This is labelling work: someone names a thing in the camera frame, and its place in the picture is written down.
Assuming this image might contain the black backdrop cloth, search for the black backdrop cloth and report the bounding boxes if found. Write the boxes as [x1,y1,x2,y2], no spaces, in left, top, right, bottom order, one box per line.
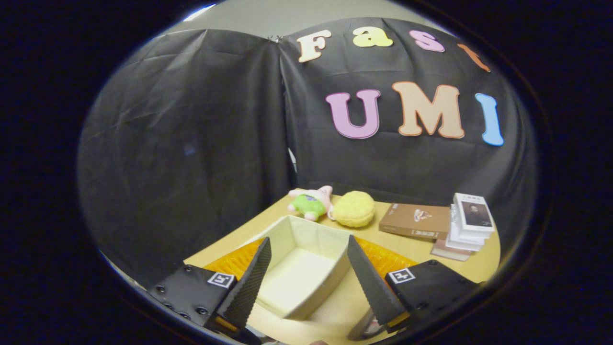
[77,17,537,288]

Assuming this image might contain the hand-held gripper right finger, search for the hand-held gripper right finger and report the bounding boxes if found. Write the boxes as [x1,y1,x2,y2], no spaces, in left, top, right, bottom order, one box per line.
[346,235,479,336]

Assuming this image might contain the pink green plush toy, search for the pink green plush toy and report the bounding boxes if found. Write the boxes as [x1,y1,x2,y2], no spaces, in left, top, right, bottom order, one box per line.
[288,185,333,222]

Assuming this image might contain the white book with portrait cover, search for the white book with portrait cover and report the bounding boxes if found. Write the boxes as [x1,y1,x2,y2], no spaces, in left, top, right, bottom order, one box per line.
[453,193,495,239]

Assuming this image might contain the brown book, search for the brown book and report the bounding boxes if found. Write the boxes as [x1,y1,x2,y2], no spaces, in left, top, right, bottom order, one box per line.
[379,203,452,240]

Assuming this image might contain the brown beige fabric storage box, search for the brown beige fabric storage box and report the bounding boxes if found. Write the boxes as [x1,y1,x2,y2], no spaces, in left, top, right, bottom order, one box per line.
[242,215,352,321]

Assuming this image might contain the plain white book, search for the plain white book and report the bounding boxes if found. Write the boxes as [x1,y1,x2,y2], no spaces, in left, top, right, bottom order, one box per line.
[445,206,487,252]

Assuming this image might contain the ceiling light panel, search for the ceiling light panel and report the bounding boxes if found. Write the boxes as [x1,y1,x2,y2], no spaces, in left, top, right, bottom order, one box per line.
[182,4,216,23]

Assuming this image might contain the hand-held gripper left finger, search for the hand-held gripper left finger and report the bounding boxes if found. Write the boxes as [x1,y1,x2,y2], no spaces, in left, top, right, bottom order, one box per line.
[146,236,272,343]

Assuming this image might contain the pinkish book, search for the pinkish book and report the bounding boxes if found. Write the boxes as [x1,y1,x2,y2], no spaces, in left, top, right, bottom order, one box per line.
[430,239,472,262]

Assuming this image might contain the yellow round plush toy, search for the yellow round plush toy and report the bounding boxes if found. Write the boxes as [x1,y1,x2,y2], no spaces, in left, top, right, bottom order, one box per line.
[332,191,376,228]

